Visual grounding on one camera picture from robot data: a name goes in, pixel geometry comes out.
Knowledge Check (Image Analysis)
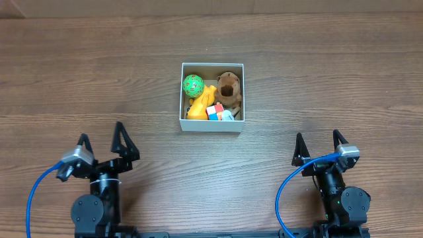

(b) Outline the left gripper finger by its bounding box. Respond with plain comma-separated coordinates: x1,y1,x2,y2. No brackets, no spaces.
111,122,140,161
77,134,93,154

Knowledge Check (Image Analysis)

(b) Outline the yellow rubber dolphin toy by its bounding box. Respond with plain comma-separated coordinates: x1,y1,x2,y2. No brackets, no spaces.
186,85,217,120

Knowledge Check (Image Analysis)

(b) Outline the white round wooden-handled tool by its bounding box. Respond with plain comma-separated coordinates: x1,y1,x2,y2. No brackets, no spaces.
221,106,241,121

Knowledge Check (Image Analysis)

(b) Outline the green patterned ball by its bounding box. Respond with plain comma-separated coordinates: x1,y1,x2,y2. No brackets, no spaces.
182,74,205,98

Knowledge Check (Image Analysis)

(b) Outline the colourful puzzle cube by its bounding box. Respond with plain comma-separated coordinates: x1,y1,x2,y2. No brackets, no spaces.
206,104,224,120

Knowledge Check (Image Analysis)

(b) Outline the brown capybara plush toy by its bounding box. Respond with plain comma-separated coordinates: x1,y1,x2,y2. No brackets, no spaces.
214,71,242,108

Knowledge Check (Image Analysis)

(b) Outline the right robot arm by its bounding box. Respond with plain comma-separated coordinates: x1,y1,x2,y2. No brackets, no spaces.
291,130,371,238

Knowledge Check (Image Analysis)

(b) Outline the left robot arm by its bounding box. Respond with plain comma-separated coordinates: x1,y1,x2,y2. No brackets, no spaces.
56,122,140,238

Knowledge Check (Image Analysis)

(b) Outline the white cardboard box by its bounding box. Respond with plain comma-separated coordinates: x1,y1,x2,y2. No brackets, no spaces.
179,63,245,132

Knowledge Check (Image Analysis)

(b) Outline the right blue cable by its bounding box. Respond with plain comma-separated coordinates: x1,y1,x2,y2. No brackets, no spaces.
274,152,342,238

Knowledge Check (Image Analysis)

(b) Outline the blue cable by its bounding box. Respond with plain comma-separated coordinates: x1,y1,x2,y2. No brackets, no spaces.
25,160,65,238
274,152,342,238

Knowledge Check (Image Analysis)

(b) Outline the left blue cable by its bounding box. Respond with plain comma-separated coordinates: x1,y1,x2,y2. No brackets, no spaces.
25,160,65,238

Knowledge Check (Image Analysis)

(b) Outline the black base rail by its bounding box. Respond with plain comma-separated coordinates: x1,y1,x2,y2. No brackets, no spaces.
74,226,371,238

